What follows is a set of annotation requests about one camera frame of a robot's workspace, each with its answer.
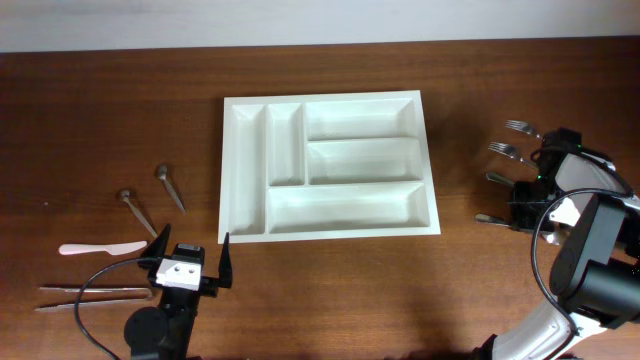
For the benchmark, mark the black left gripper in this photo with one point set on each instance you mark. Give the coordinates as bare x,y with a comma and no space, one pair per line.
209,285

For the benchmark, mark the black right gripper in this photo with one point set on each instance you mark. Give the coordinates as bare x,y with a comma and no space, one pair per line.
523,222

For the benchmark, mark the metal spoon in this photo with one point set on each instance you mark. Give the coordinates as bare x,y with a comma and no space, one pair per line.
497,178
548,231

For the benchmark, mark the metal fork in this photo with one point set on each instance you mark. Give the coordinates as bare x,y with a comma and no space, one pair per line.
523,127
511,152

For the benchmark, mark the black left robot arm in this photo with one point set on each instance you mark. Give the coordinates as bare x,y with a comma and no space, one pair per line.
164,331

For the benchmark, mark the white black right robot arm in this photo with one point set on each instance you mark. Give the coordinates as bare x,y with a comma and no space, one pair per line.
583,221

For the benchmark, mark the small metal teaspoon left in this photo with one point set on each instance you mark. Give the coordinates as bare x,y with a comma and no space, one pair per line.
125,196

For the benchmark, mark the small metal teaspoon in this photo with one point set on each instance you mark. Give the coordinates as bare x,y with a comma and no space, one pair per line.
125,196
163,176

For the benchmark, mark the small metal teaspoon right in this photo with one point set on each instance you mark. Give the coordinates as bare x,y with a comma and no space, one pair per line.
163,176

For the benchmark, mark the pink plastic knife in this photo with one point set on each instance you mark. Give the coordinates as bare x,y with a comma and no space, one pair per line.
112,249

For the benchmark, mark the white plastic cutlery tray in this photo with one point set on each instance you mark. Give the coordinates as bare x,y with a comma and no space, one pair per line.
326,166

